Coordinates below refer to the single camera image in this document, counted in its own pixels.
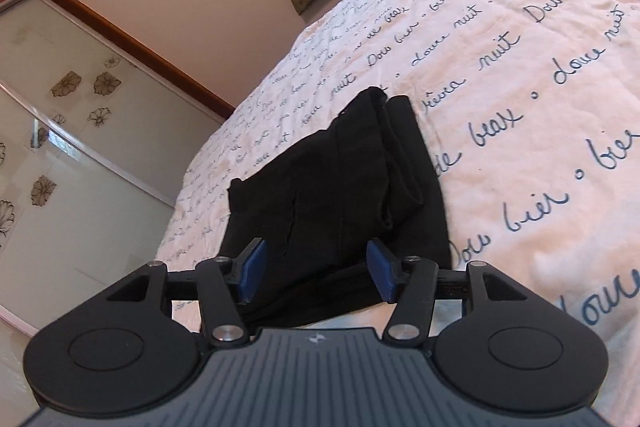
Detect black pants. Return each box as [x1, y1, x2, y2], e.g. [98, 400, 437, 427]
[219, 88, 452, 331]

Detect white script-print bedspread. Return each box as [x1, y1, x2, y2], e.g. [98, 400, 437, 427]
[157, 0, 639, 426]

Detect brown wooden wardrobe frame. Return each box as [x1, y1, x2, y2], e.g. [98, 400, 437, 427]
[1, 0, 234, 120]

